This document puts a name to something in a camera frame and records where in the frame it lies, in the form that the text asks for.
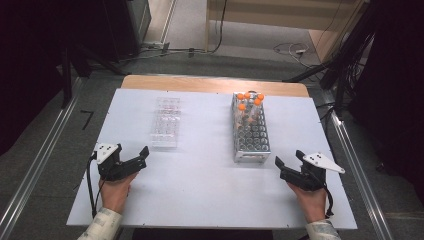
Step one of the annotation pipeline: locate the dark cabinet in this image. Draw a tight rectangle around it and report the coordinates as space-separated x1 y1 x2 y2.
76 0 153 63

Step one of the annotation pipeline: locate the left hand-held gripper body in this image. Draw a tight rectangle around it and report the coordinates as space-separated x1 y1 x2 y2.
93 143 134 182

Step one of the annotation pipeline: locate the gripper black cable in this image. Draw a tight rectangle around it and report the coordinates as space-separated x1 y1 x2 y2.
86 152 102 219
321 185 335 219

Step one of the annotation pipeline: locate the black hanging cable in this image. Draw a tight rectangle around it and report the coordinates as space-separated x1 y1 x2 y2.
209 0 229 54

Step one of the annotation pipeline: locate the metal tube rack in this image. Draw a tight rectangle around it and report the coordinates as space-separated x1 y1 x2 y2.
231 90 272 164

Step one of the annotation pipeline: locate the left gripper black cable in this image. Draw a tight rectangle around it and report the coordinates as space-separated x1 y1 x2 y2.
86 152 102 219

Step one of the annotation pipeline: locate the orange-capped clear tube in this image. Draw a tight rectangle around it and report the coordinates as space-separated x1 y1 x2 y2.
256 93 266 116
243 91 253 113
237 103 250 128
236 92 246 114
252 98 263 121

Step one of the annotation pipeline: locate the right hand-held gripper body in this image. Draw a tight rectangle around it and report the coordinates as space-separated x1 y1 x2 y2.
281 152 346 192

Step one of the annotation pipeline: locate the black stand with cables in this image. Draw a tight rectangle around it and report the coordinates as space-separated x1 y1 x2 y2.
282 6 376 118

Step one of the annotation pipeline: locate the aluminium floor rail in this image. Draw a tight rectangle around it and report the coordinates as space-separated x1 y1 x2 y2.
328 109 396 240
0 77 84 238

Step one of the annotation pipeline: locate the white floor cable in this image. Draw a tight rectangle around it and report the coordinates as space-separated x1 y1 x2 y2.
273 42 316 68

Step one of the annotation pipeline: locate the light wooden furniture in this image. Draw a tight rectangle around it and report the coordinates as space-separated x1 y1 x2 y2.
204 0 371 64

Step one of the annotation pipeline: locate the person's right hand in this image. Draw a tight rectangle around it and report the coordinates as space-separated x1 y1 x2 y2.
287 181 329 224

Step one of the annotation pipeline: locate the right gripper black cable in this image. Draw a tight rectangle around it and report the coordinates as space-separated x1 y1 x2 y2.
321 185 335 219

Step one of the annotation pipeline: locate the grey floor cable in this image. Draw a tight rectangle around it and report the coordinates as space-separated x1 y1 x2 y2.
128 41 211 61

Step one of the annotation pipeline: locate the wooden table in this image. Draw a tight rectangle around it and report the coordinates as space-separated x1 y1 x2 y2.
120 74 310 98

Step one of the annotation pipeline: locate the clear acrylic tube rack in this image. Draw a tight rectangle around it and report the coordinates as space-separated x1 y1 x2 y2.
149 96 183 150

